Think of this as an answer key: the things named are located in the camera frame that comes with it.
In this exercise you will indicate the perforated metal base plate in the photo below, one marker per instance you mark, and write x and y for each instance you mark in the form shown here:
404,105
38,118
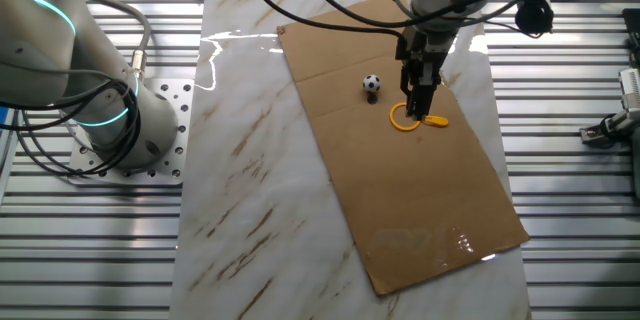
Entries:
170,95

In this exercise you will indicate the black bracket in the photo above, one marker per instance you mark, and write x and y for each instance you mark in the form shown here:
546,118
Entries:
632,35

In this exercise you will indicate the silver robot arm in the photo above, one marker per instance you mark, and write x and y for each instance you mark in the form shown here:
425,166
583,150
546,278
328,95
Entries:
50,60

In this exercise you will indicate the brown cardboard sheet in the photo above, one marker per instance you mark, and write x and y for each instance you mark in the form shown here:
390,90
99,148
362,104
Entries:
400,185

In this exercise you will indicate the small soccer ball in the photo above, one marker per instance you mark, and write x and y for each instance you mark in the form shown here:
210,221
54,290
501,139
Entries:
371,83

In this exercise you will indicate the silver ribbed camera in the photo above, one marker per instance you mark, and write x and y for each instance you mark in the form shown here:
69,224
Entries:
631,87

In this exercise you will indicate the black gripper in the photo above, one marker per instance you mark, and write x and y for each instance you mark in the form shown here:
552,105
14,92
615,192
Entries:
430,52

